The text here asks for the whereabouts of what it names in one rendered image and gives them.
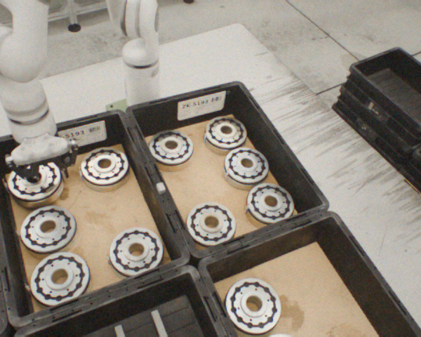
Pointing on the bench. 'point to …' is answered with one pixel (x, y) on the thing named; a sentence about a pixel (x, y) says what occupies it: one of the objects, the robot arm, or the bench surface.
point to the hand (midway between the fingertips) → (50, 176)
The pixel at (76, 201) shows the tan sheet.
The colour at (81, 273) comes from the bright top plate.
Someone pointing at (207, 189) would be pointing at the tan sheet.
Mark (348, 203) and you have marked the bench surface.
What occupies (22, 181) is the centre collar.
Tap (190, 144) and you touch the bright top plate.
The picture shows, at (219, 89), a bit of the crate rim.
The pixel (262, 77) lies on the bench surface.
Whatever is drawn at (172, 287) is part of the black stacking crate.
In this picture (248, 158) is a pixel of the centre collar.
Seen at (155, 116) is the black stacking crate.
